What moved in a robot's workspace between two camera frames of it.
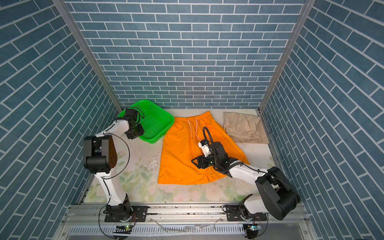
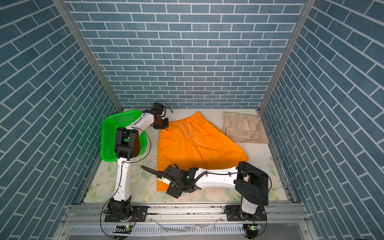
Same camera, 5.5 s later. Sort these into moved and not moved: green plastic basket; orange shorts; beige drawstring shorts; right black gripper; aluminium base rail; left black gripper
Moved: left black gripper; right black gripper; green plastic basket; orange shorts
Not moved: aluminium base rail; beige drawstring shorts
